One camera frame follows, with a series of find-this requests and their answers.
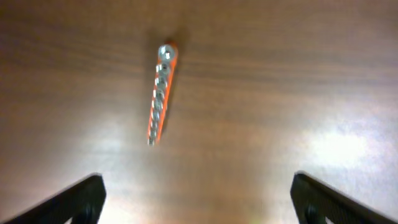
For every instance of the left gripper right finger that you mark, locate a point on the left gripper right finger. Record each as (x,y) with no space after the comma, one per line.
(316,202)

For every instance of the orange socket rail with sockets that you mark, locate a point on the orange socket rail with sockets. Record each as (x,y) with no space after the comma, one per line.
(167,57)

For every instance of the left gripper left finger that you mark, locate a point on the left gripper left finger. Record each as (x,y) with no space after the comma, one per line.
(82,203)

